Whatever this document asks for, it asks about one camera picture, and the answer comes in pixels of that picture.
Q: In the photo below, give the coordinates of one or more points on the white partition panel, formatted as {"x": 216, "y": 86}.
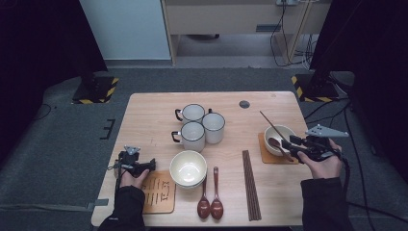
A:
{"x": 128, "y": 29}

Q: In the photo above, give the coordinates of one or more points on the dark round object under desk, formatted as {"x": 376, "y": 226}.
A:
{"x": 202, "y": 37}

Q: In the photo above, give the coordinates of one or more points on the black curtain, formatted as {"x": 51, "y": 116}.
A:
{"x": 378, "y": 48}
{"x": 38, "y": 48}

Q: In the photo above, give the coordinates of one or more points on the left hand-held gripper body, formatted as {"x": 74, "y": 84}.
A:
{"x": 129, "y": 162}

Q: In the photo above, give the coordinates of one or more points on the person's left hand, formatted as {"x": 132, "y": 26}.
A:
{"x": 133, "y": 182}

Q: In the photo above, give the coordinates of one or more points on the white power strip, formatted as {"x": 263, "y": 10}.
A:
{"x": 287, "y": 2}

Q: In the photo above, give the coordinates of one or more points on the carved wooden coaster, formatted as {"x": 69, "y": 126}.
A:
{"x": 160, "y": 205}
{"x": 269, "y": 159}

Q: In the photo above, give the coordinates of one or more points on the person's right hand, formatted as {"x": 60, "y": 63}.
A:
{"x": 324, "y": 167}

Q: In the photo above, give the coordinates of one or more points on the cream ceramic bowl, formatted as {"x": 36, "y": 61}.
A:
{"x": 187, "y": 168}
{"x": 287, "y": 131}
{"x": 192, "y": 187}

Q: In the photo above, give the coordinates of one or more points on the single brown wooden chopstick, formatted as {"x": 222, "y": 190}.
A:
{"x": 271, "y": 123}

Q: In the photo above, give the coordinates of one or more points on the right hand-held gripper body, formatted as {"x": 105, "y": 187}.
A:
{"x": 319, "y": 146}

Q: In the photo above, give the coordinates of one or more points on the grey round table grommet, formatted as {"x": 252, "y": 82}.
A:
{"x": 244, "y": 104}

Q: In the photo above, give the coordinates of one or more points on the grey tape strip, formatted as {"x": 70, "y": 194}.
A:
{"x": 101, "y": 202}

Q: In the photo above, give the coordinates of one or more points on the hazard striped stand base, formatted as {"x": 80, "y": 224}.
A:
{"x": 96, "y": 91}
{"x": 320, "y": 94}

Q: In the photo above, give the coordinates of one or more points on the beige wooden desk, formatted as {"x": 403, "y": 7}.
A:
{"x": 224, "y": 19}

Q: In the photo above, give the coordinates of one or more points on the row of dark brown chopsticks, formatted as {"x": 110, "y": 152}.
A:
{"x": 251, "y": 186}

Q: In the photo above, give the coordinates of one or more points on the red-brown wooden spoon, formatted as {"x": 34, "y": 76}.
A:
{"x": 273, "y": 141}
{"x": 203, "y": 208}
{"x": 217, "y": 208}

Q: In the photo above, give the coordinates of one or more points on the white enamel mug black rim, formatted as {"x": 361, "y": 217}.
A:
{"x": 192, "y": 113}
{"x": 192, "y": 134}
{"x": 213, "y": 126}

